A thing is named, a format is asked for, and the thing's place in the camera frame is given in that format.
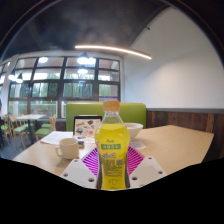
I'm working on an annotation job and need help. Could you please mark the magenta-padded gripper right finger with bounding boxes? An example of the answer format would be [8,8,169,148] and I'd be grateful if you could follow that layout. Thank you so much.
[125,145,168,190]

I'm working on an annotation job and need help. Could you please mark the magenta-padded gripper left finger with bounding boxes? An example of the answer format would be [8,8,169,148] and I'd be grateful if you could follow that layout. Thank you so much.
[59,146,101,190]

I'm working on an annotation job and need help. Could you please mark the yellow drink bottle orange cap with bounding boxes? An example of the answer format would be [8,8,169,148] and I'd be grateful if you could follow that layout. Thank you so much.
[94,100,131,191]

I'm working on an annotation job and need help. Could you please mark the white mug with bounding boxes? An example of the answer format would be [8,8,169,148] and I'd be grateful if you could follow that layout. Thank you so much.
[54,137,80,160]

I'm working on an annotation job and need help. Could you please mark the open white paper booklet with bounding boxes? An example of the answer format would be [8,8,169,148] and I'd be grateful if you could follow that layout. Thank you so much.
[40,130,75,146]

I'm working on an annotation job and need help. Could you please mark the white bowl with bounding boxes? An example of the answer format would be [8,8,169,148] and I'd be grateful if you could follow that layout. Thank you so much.
[123,122,144,142]

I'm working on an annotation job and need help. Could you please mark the black laptop with stickers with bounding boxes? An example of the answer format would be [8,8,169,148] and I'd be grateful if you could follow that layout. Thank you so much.
[72,115,103,140]

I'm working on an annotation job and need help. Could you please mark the green upholstered bench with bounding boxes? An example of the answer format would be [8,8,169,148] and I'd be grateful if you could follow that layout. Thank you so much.
[65,101,148,132]

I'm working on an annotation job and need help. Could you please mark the group of wooden green-seat chairs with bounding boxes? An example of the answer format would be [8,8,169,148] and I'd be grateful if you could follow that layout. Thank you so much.
[0,113,58,150]

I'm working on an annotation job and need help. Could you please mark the small wooden dining table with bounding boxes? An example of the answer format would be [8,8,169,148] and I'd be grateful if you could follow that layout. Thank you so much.
[14,113,47,145]

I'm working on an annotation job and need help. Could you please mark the group of pendant ceiling lights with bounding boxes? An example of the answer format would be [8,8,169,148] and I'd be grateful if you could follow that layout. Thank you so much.
[7,51,91,84]

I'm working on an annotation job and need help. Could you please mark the long curved linear ceiling lamp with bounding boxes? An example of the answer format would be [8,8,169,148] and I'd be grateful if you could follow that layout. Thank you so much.
[74,44,153,61]

